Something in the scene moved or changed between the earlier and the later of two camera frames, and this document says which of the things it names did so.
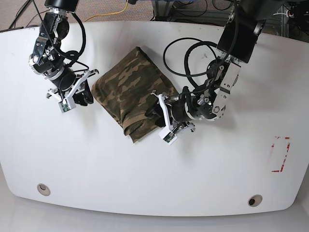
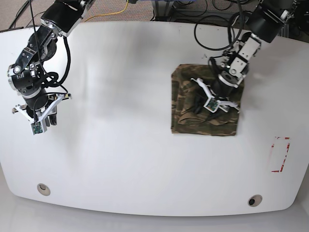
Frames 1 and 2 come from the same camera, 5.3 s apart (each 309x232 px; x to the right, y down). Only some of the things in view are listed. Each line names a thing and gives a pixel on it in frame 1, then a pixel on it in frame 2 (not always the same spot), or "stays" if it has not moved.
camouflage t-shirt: [126, 86] → [190, 86]
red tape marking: [283, 163] stays
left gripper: [67, 84] → [43, 108]
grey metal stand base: [162, 9] stays
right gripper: [156, 112] → [220, 92]
